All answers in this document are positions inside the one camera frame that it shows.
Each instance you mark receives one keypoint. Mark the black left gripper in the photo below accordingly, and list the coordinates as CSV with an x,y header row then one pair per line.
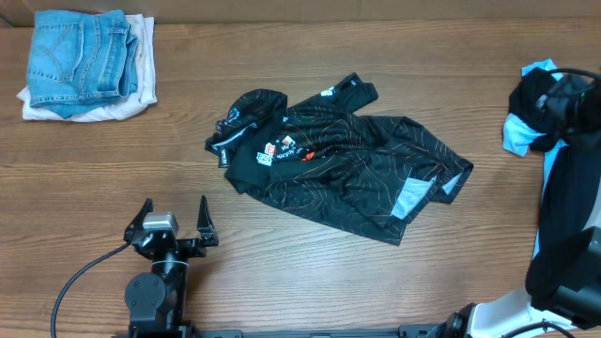
x,y
208,236

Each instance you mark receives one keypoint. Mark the black printed cycling jersey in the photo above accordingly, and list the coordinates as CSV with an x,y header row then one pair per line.
x,y
324,161

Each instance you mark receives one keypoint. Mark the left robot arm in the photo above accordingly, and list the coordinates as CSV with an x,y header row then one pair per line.
x,y
156,299

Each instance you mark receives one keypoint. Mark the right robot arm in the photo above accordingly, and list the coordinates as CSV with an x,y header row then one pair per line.
x,y
561,293

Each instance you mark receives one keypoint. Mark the folded blue jeans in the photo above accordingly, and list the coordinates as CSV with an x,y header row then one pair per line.
x,y
79,62

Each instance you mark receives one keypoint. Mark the folded white cloth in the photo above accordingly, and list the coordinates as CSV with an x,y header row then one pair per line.
x,y
145,95

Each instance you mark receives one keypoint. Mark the black and light-blue garment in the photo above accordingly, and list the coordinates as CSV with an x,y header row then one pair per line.
x,y
556,111

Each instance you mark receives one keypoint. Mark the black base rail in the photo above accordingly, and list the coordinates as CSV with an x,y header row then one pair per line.
x,y
404,331

